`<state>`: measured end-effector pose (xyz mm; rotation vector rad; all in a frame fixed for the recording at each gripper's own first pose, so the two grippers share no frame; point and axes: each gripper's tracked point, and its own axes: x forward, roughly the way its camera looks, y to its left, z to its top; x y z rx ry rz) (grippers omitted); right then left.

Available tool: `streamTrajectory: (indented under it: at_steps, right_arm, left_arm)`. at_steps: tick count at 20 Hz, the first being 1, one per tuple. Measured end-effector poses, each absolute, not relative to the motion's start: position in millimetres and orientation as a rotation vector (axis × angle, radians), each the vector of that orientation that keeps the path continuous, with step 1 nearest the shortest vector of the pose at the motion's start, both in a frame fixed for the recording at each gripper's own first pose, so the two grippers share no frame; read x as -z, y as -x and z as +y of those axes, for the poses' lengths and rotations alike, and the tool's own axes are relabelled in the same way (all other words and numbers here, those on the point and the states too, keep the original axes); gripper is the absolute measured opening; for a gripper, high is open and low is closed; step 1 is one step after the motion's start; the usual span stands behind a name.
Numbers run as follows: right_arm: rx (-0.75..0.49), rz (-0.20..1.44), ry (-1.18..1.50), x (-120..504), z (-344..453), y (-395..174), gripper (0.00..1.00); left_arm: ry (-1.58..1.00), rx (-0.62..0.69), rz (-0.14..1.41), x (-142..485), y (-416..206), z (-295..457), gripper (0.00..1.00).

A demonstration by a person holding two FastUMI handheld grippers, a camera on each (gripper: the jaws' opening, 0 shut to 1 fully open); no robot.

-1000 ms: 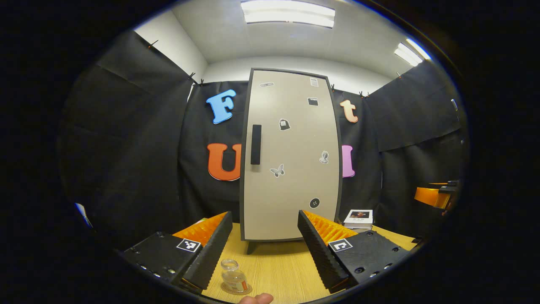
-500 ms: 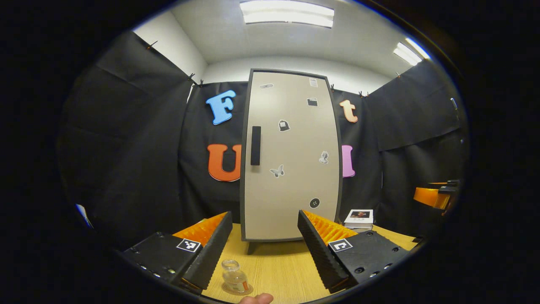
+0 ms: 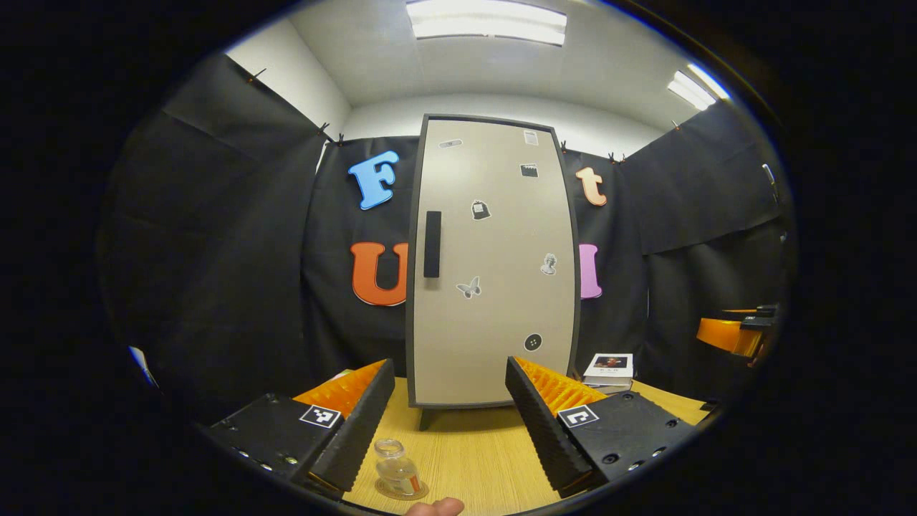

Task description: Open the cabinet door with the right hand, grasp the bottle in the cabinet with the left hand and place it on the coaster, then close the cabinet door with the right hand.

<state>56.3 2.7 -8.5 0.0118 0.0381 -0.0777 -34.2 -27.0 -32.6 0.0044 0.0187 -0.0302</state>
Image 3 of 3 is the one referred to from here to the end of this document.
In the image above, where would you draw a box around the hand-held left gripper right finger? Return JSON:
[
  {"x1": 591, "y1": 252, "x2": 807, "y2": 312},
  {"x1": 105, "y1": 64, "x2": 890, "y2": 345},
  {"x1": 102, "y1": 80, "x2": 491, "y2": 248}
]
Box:
[{"x1": 505, "y1": 356, "x2": 699, "y2": 497}]

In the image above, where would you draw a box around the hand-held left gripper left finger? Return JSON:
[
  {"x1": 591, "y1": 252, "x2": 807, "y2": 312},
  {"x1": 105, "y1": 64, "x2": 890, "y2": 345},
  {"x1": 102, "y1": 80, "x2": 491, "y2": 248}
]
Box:
[{"x1": 204, "y1": 358, "x2": 396, "y2": 499}]

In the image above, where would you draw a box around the clear glass bottle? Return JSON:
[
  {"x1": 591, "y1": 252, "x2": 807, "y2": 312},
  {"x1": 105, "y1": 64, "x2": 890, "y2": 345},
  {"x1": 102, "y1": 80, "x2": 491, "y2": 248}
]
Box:
[{"x1": 373, "y1": 439, "x2": 422, "y2": 498}]

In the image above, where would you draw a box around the round brown coaster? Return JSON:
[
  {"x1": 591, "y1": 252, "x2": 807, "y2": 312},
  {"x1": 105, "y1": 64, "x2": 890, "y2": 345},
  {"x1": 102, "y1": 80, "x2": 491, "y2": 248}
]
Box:
[{"x1": 374, "y1": 479, "x2": 430, "y2": 501}]

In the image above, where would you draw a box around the grey cabinet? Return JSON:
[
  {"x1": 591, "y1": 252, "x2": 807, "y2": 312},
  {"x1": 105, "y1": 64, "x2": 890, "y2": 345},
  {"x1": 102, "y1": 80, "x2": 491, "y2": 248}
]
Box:
[{"x1": 405, "y1": 113, "x2": 582, "y2": 431}]

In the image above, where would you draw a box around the beige cabinet door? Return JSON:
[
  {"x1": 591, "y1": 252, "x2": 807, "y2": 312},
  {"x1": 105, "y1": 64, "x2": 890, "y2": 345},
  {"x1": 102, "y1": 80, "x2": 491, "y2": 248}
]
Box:
[{"x1": 413, "y1": 120, "x2": 576, "y2": 406}]

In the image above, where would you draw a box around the black door handle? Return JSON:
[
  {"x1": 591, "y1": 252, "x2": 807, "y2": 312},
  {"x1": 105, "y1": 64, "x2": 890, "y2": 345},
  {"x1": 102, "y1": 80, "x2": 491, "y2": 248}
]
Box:
[{"x1": 423, "y1": 211, "x2": 442, "y2": 279}]

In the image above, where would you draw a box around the white cover book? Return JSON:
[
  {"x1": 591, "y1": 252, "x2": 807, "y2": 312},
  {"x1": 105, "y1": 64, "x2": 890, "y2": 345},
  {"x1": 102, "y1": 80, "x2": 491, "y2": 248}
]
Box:
[{"x1": 584, "y1": 353, "x2": 634, "y2": 380}]

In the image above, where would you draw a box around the black backdrop cloth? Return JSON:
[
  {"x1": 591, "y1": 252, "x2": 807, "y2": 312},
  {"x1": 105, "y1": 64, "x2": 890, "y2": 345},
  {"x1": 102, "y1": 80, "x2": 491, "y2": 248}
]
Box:
[{"x1": 100, "y1": 54, "x2": 796, "y2": 424}]

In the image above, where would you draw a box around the small ceiling light panel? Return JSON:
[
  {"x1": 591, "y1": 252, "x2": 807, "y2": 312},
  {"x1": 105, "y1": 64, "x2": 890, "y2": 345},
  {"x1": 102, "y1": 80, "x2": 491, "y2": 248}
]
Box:
[{"x1": 666, "y1": 63, "x2": 731, "y2": 112}]

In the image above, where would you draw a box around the long ceiling light panel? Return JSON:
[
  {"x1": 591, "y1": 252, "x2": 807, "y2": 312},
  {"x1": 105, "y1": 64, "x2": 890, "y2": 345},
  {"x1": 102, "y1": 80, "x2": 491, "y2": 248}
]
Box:
[{"x1": 405, "y1": 0, "x2": 568, "y2": 47}]

